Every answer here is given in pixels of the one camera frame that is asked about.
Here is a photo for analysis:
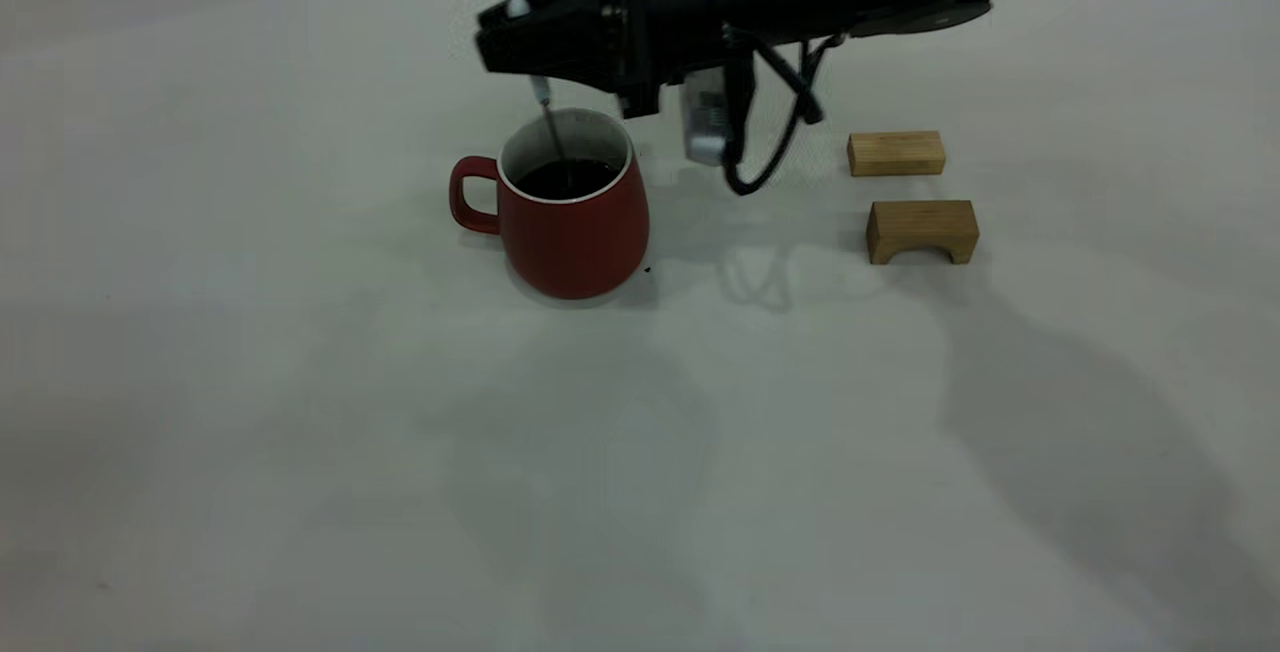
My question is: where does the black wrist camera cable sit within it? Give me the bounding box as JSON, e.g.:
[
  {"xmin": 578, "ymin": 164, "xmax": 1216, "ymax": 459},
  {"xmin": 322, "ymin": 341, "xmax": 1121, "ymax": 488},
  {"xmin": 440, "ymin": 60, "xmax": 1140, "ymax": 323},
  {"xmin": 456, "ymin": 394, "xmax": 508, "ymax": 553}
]
[{"xmin": 722, "ymin": 27, "xmax": 851, "ymax": 198}]

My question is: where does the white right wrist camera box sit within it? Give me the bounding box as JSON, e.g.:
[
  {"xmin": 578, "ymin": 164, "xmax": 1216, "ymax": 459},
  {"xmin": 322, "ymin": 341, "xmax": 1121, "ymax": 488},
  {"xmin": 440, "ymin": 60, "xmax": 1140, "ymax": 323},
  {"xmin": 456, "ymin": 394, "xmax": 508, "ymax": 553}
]
[{"xmin": 680, "ymin": 67, "xmax": 734, "ymax": 169}]

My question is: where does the red ceramic cup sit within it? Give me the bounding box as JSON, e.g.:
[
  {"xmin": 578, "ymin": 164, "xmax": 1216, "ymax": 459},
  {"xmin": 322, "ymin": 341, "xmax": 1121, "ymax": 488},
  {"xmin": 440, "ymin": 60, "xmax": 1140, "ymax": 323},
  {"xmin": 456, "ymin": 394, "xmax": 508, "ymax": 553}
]
[{"xmin": 448, "ymin": 108, "xmax": 651, "ymax": 301}]

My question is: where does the dark coffee liquid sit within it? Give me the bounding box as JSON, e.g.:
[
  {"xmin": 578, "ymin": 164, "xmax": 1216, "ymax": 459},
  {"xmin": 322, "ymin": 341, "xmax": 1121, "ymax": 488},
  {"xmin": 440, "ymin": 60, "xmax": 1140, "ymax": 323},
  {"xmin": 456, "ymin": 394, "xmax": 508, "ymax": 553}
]
[{"xmin": 516, "ymin": 159, "xmax": 619, "ymax": 201}]

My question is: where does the arched wooden block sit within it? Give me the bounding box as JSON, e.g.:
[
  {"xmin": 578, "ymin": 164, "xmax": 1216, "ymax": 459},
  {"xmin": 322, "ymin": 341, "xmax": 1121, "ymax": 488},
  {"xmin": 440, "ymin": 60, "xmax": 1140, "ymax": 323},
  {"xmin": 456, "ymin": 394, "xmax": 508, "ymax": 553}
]
[{"xmin": 866, "ymin": 200, "xmax": 979, "ymax": 267}]

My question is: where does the rectangular wooden block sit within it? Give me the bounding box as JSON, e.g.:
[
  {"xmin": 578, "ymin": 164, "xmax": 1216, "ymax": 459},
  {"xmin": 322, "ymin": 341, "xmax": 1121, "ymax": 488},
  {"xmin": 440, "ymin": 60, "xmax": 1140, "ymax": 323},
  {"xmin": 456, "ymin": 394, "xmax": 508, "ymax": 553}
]
[{"xmin": 847, "ymin": 131, "xmax": 946, "ymax": 178}]

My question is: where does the spoon with light blue handle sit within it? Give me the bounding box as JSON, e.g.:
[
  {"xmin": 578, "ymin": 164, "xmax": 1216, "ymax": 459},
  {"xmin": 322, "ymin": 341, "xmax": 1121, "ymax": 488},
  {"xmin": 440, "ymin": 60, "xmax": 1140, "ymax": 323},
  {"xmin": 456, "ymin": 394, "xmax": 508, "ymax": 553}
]
[{"xmin": 507, "ymin": 0, "xmax": 573, "ymax": 183}]

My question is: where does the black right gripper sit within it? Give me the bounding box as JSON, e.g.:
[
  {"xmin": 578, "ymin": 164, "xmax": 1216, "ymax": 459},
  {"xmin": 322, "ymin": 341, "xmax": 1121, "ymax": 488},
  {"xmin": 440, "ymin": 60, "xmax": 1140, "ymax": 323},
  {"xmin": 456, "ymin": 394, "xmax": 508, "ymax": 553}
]
[{"xmin": 476, "ymin": 0, "xmax": 767, "ymax": 120}]

